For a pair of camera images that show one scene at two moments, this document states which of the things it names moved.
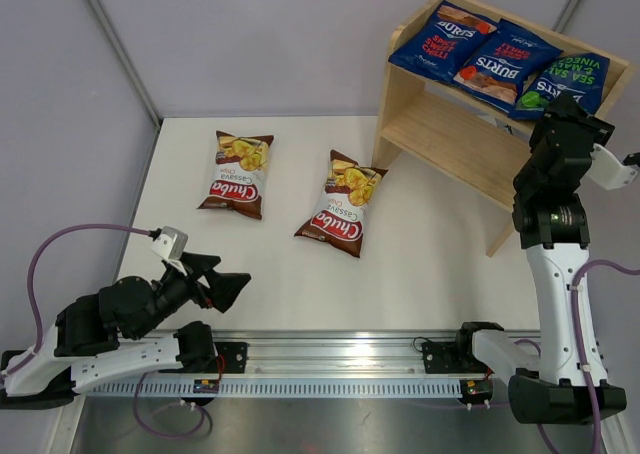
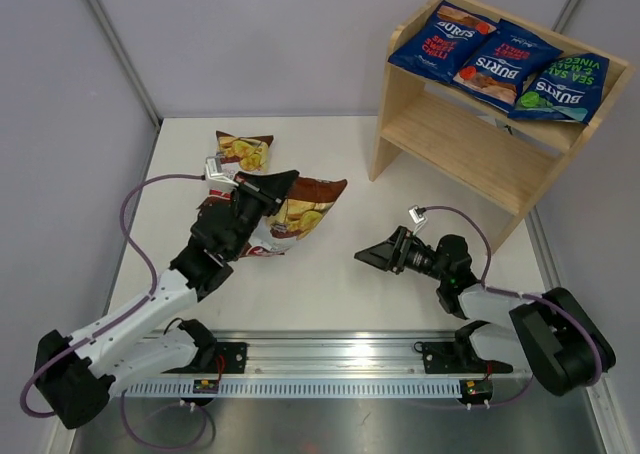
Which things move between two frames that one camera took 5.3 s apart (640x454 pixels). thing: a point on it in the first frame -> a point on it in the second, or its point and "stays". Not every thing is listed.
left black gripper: x=224 y=287 -> x=268 y=189
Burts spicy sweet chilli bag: x=441 y=43 stays
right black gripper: x=566 y=109 -> x=388 y=254
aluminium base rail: x=289 y=352 stays
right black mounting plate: x=452 y=357 stays
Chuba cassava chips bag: x=341 y=210 -> x=300 y=212
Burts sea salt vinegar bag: x=577 y=76 stays
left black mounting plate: x=232 y=357 stays
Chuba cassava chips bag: x=240 y=173 stays
